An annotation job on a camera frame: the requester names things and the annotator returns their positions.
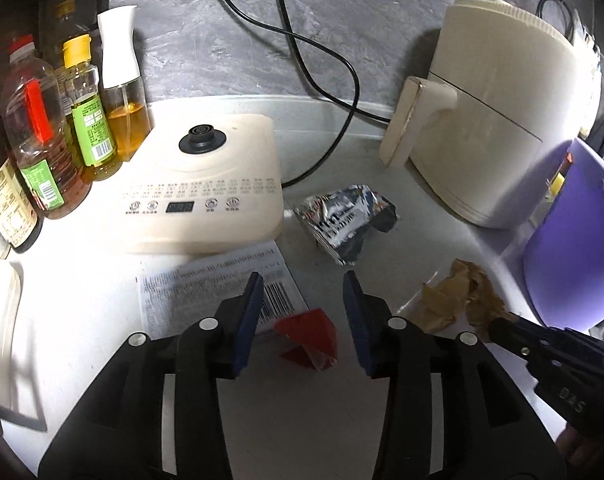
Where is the red wrapper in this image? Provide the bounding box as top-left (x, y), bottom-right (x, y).
top-left (274, 309), bottom-right (338, 372)

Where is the purple plastic bucket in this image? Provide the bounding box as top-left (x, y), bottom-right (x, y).
top-left (522, 140), bottom-right (604, 330)

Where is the white printed paper sheet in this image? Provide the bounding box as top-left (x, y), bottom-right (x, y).
top-left (138, 240), bottom-right (308, 339)

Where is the silver foil snack wrapper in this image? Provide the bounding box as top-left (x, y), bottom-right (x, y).
top-left (293, 184), bottom-right (397, 266)

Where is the dark soy sauce bottle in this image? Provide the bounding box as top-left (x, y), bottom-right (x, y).
top-left (0, 120), bottom-right (42, 254)

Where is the green label oil bottle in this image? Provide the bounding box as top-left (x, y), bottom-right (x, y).
top-left (62, 34), bottom-right (122, 181)

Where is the oil sprayer white top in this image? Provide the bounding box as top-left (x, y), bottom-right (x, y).
top-left (98, 6), bottom-right (152, 162)

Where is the white air fryer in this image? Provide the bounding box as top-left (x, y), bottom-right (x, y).
top-left (379, 0), bottom-right (602, 230)

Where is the red cap oil bottle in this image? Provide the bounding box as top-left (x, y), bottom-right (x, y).
top-left (0, 35), bottom-right (91, 220)

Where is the black power cable right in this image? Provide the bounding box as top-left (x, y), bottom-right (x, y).
top-left (273, 0), bottom-right (362, 190)

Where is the black power cable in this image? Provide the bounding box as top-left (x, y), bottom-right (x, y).
top-left (203, 0), bottom-right (393, 126)
top-left (273, 0), bottom-right (362, 190)

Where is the hanging black cable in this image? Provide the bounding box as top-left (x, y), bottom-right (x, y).
top-left (535, 0), bottom-right (579, 44)

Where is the black power cable left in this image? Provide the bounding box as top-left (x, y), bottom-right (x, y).
top-left (203, 0), bottom-right (393, 126)

